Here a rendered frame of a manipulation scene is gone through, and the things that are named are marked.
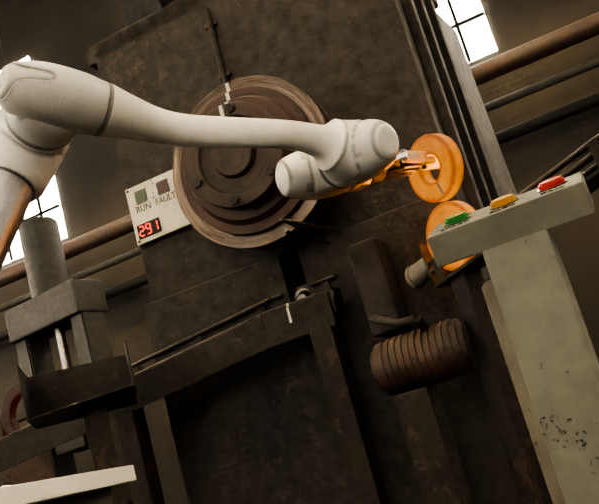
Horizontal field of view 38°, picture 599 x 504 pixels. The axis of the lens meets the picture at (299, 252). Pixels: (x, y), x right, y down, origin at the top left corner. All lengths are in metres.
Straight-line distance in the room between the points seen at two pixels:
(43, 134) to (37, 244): 6.59
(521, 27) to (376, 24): 6.39
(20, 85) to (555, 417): 1.01
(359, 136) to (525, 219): 0.44
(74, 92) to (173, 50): 1.19
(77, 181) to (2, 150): 8.92
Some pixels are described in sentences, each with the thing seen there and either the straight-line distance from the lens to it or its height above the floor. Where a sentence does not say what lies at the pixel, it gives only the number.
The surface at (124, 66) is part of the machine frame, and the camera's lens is 2.82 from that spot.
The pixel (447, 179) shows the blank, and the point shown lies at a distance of 1.97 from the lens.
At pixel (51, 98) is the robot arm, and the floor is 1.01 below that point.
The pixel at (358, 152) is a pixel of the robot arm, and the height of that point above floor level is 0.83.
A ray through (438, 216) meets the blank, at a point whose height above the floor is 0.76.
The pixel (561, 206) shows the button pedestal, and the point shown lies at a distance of 1.30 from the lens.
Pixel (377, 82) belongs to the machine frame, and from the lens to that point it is 2.41.
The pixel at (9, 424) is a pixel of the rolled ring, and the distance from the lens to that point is 2.74.
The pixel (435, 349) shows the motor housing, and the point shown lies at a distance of 1.91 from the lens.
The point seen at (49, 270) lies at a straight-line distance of 8.11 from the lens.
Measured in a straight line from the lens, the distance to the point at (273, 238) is 2.26.
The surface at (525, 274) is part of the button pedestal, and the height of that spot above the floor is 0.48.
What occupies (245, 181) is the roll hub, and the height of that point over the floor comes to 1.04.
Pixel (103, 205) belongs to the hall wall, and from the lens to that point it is 10.28.
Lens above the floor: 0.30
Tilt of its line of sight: 14 degrees up
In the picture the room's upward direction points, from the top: 16 degrees counter-clockwise
